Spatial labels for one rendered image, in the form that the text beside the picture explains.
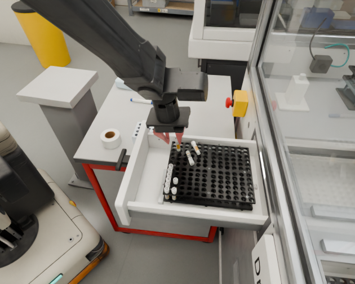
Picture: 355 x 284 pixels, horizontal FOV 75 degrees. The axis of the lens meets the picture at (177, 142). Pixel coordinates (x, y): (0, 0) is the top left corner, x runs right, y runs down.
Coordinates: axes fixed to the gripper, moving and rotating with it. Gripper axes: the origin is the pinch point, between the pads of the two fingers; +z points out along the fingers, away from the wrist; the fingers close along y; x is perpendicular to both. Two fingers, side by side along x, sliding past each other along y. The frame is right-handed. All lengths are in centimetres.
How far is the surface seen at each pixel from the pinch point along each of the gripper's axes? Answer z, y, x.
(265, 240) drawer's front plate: 3.7, 21.7, -23.0
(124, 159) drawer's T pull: 0.9, -12.9, -6.3
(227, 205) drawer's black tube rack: 8.7, 14.5, -13.5
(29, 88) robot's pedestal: 8, -80, 41
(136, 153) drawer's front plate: -0.2, -9.4, -5.0
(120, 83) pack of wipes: 12, -35, 47
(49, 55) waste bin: 58, -184, 180
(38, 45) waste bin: 45, -189, 178
